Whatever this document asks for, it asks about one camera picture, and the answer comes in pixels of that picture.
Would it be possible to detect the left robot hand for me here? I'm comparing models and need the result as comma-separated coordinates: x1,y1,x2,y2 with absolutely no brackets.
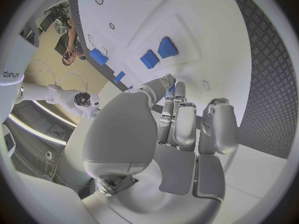
62,74,239,224

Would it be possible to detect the blue peg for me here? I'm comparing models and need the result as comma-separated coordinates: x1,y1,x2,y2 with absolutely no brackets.
163,84,176,99

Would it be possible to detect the white task board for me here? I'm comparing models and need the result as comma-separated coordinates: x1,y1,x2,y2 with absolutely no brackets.
77,0,253,130

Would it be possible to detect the small blue block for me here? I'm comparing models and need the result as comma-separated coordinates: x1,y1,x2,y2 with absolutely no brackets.
113,71,127,84

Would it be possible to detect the person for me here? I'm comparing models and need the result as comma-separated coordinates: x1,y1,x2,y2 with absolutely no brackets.
53,18,88,67

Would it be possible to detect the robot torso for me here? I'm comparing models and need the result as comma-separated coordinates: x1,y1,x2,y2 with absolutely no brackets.
0,3,41,125

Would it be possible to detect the dark office desk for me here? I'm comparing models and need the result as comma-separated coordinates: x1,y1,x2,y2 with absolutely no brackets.
39,2,71,31

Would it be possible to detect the white cable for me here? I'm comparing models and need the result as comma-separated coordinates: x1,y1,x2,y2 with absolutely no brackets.
23,59,58,86
56,70,89,93

